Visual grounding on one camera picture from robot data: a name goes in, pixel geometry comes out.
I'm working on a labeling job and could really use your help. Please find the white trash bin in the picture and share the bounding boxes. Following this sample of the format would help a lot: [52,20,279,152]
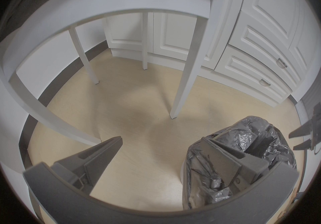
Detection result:
[180,159,188,184]

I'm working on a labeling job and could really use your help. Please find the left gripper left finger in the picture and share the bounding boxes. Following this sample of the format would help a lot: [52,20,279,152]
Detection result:
[51,136,123,195]

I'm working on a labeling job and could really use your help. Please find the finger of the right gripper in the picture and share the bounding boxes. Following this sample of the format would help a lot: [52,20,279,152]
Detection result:
[288,124,314,140]
[292,139,314,151]

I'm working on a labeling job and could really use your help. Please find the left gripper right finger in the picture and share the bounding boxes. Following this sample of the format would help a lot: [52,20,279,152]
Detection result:
[200,136,270,191]

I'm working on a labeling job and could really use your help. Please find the black plastic bag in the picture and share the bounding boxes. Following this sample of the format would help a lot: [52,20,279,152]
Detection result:
[182,116,297,210]

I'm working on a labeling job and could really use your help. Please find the white wardrobe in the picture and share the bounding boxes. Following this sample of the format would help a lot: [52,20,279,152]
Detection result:
[103,0,319,107]

